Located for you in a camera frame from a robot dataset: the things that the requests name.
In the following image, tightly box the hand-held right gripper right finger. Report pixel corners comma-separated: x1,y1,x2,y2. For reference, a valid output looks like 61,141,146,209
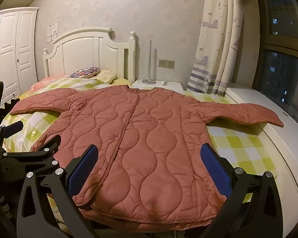
200,142,284,238

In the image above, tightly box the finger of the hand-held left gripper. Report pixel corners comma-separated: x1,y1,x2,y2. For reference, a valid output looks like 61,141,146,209
5,134,62,174
0,121,24,154

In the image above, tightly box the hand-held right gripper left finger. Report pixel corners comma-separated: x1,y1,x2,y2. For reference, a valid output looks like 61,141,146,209
16,144,100,238

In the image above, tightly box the green checked plastic sheet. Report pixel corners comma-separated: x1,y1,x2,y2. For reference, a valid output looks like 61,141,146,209
0,76,298,228

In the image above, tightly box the pink flowered quilt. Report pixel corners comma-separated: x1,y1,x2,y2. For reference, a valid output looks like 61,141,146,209
30,76,65,92

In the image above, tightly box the white wardrobe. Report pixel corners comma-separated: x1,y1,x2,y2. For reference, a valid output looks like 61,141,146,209
0,7,40,100

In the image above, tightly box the white window bench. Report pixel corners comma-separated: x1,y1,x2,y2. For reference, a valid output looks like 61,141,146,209
223,85,298,204

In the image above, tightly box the patterned round-print pillow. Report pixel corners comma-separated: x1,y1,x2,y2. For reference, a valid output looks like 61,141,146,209
70,66,101,78

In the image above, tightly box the yellow cloth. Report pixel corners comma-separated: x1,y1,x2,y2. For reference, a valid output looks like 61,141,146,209
112,78,131,86

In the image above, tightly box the cream pillow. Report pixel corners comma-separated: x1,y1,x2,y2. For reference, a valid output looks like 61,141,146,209
96,69,117,83

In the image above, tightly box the white nightstand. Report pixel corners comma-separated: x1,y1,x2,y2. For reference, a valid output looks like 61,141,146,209
130,79,184,92

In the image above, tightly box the white charger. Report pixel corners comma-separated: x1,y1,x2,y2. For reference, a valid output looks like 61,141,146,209
154,76,170,85

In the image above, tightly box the white wooden bed headboard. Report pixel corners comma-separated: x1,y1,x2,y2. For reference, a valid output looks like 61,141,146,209
43,27,137,85

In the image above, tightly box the dark window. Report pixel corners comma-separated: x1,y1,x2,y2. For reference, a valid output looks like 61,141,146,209
253,0,298,127

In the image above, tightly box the white pole lamp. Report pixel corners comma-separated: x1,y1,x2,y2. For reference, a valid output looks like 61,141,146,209
141,40,157,85

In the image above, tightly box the boat print curtain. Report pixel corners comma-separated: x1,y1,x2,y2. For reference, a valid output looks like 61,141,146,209
187,0,245,97

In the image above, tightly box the gold wall socket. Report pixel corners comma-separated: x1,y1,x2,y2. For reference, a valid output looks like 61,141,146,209
158,59,175,69

